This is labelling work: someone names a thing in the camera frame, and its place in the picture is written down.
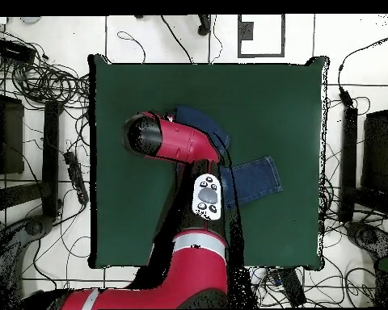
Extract black rectangular box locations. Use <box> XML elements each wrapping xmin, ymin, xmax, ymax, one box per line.
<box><xmin>0</xmin><ymin>38</ymin><xmax>36</xmax><ymax>64</ymax></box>

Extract blue denim jeans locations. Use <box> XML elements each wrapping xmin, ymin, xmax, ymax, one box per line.
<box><xmin>174</xmin><ymin>104</ymin><xmax>284</xmax><ymax>211</ymax></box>

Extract black power strip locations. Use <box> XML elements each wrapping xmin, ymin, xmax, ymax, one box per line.
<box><xmin>63</xmin><ymin>150</ymin><xmax>90</xmax><ymax>206</ymax></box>

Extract grey square floor frame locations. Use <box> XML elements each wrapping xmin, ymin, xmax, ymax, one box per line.
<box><xmin>237</xmin><ymin>14</ymin><xmax>286</xmax><ymax>59</ymax></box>

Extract black caster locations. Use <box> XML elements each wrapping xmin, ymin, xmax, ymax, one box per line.
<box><xmin>196</xmin><ymin>14</ymin><xmax>212</xmax><ymax>36</ymax></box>

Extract dark green table cloth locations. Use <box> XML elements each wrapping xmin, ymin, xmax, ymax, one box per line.
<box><xmin>88</xmin><ymin>54</ymin><xmax>331</xmax><ymax>270</ymax></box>

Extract short black bar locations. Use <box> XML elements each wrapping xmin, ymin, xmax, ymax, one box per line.
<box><xmin>276</xmin><ymin>268</ymin><xmax>307</xmax><ymax>308</ymax></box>

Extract black cable with adapter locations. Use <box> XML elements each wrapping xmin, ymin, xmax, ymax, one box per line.
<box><xmin>337</xmin><ymin>31</ymin><xmax>388</xmax><ymax>109</ymax></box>

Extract black cable tangle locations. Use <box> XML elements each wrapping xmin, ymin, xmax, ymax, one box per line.
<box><xmin>0</xmin><ymin>27</ymin><xmax>91</xmax><ymax>111</ymax></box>

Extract black frame stand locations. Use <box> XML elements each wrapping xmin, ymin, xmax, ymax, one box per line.
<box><xmin>0</xmin><ymin>72</ymin><xmax>64</xmax><ymax>224</ymax></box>

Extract looped thin black cable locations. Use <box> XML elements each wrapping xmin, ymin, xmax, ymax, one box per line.
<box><xmin>116</xmin><ymin>31</ymin><xmax>147</xmax><ymax>64</ymax></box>

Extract long black bar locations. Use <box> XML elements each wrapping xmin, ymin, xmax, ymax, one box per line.
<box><xmin>338</xmin><ymin>106</ymin><xmax>359</xmax><ymax>224</ymax></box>

